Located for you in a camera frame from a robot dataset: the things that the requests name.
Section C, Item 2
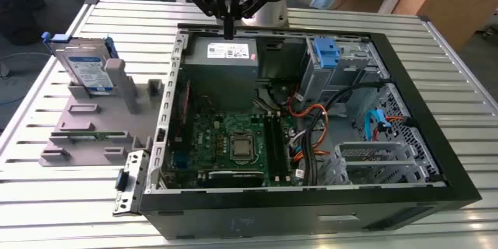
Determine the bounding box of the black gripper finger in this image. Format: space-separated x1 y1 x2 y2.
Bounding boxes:
179 0 231 41
228 0 282 41

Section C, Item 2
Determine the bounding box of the hard disk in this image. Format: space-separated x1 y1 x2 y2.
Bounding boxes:
40 31 118 97

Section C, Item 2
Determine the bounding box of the blue data wire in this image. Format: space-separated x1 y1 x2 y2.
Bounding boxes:
365 108 393 142

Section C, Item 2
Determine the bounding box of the orange red power wire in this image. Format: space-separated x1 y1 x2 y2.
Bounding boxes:
373 116 415 142

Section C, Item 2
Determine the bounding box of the blue drive latch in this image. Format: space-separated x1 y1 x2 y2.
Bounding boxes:
314 37 341 69

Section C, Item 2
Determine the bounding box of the grey power supply unit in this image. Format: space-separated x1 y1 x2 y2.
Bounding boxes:
180 36 260 113

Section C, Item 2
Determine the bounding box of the silver drive cage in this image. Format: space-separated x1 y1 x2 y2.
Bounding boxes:
302 37 390 110

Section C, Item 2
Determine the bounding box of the green motherboard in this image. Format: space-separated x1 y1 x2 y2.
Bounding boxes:
167 111 308 188

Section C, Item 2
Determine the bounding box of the grey parts rack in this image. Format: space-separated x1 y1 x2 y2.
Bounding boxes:
40 58 167 168

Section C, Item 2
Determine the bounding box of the black waste bin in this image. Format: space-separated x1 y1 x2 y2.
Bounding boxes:
0 0 48 46

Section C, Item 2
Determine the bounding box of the black RAM slot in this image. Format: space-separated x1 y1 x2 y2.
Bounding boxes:
274 111 291 182
264 111 279 182

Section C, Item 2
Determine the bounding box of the silver CPU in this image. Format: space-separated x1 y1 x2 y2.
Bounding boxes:
232 139 252 156

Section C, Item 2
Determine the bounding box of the black CPU socket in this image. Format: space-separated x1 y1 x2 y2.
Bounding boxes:
227 131 260 166

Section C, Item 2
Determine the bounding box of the green RAM stick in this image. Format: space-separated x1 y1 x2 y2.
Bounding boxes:
52 132 126 141

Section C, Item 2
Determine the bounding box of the blue expansion slot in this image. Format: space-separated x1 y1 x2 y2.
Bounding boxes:
174 151 190 171

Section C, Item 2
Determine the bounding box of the black graphics card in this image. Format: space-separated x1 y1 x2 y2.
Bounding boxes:
196 169 267 188

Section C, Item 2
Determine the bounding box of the black open PC case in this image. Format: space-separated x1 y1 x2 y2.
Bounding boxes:
138 23 483 240

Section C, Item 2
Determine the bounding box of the thin red wire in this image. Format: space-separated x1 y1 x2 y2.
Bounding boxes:
174 80 192 145

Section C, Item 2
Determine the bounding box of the orange yellow wire bundle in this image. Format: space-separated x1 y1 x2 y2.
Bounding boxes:
287 104 331 162

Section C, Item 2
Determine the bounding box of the pale blue floor cable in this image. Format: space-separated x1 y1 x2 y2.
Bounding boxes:
0 52 51 63

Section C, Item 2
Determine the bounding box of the thick black case cable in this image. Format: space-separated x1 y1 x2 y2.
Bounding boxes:
303 81 390 187

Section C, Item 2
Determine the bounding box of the grey hinged slot bracket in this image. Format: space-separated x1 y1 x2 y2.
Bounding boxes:
111 149 152 217

